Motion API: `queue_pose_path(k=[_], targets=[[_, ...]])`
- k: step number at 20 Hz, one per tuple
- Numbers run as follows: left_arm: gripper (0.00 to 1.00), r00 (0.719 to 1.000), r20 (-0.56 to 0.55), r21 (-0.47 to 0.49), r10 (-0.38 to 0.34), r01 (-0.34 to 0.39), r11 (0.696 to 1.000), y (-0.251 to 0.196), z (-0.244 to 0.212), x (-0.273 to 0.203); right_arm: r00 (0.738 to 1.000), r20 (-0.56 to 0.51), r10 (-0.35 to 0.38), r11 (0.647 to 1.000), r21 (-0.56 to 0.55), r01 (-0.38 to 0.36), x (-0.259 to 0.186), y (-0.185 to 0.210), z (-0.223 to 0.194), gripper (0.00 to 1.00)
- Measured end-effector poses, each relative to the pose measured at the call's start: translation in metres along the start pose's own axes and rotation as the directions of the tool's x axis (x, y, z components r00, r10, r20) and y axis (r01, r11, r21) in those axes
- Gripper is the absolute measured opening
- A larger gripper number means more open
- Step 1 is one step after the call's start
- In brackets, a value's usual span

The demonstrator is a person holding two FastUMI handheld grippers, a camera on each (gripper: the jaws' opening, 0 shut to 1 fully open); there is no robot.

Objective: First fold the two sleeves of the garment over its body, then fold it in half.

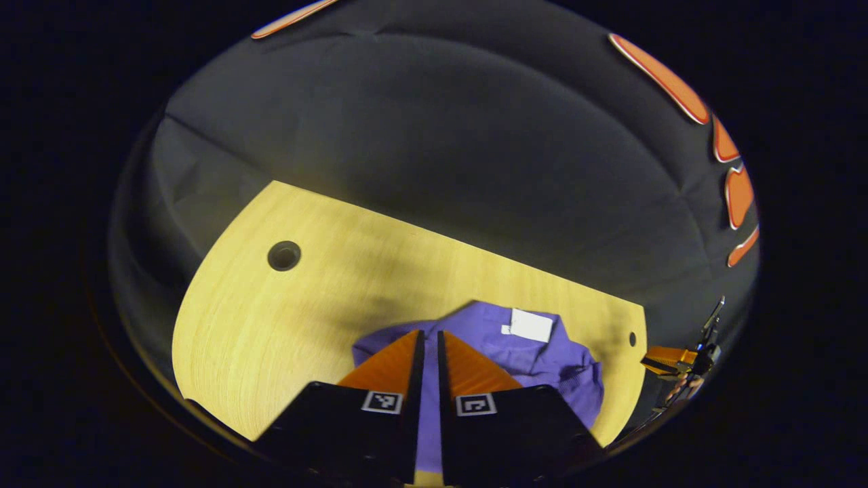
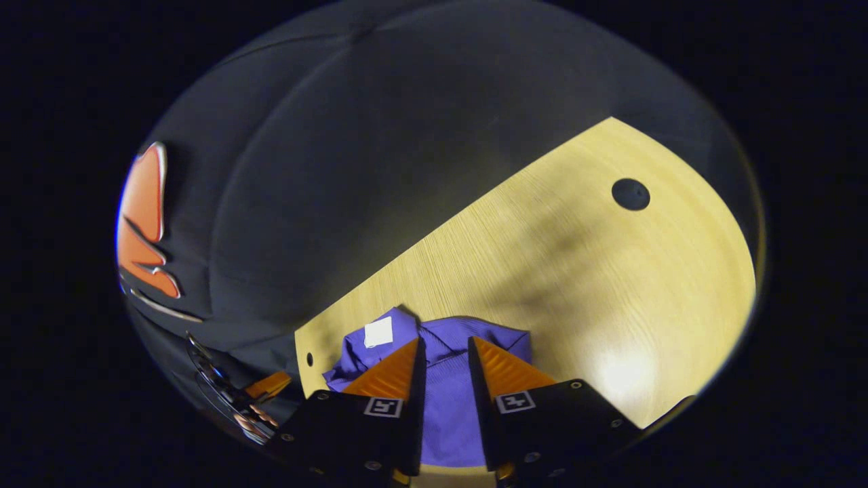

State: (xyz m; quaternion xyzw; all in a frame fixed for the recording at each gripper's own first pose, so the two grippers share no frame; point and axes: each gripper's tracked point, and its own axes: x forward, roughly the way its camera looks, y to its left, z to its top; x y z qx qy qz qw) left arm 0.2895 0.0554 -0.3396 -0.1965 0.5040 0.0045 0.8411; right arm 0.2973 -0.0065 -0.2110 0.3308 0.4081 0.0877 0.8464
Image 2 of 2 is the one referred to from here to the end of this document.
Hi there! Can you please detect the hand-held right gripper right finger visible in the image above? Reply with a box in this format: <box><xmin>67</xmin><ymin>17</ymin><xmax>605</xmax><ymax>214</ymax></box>
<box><xmin>467</xmin><ymin>335</ymin><xmax>645</xmax><ymax>485</ymax></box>

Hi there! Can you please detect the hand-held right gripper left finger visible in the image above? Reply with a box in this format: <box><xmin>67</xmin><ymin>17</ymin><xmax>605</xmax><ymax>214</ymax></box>
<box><xmin>264</xmin><ymin>337</ymin><xmax>428</xmax><ymax>485</ymax></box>

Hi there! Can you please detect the purple knit shirt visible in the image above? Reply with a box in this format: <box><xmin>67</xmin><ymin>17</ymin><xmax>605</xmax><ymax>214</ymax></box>
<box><xmin>322</xmin><ymin>306</ymin><xmax>533</xmax><ymax>468</ymax></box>

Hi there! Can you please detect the black backdrop cloth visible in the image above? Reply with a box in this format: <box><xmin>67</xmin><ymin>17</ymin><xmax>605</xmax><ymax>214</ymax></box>
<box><xmin>115</xmin><ymin>0</ymin><xmax>757</xmax><ymax>434</ymax></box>

